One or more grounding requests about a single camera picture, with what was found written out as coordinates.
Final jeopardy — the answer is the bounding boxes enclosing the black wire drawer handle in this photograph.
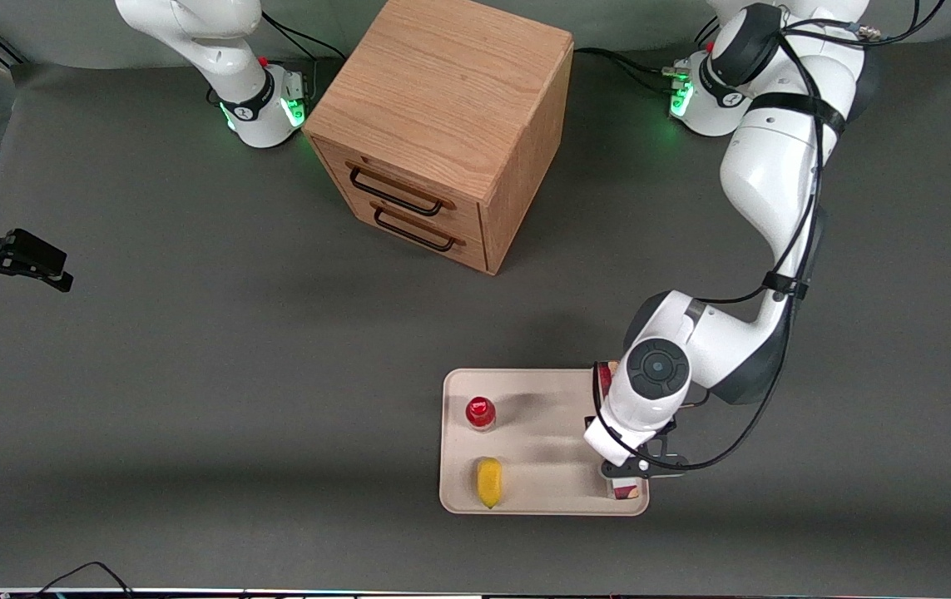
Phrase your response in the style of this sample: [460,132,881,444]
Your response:
[372,203,458,254]
[347,161,446,218]

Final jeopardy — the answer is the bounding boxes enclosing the black left base cable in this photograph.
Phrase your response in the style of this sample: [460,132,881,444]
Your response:
[572,21,721,94]

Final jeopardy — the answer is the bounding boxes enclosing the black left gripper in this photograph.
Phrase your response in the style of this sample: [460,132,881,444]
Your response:
[601,422,691,482]

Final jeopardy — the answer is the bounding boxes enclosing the black right base cable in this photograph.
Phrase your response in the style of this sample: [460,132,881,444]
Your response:
[261,10,346,84]

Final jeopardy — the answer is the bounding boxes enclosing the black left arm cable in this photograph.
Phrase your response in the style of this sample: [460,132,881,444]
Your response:
[592,0,950,475]

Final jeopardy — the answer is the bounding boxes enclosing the beige plastic tray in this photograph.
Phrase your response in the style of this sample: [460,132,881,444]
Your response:
[439,369,651,517]

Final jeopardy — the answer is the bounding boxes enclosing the wooden two-drawer cabinet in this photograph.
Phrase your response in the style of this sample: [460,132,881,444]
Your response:
[302,0,575,276]

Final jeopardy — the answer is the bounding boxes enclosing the red capped small bottle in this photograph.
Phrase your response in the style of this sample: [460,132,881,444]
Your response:
[465,396,498,431]

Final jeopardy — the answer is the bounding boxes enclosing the red cookie box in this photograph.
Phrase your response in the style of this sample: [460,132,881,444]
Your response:
[594,360,644,501]

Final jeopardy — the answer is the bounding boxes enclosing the black base cable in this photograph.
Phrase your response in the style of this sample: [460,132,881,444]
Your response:
[572,21,721,94]
[261,10,346,84]

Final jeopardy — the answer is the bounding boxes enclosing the black table edge cable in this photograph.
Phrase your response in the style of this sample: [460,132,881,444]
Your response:
[24,562,135,599]

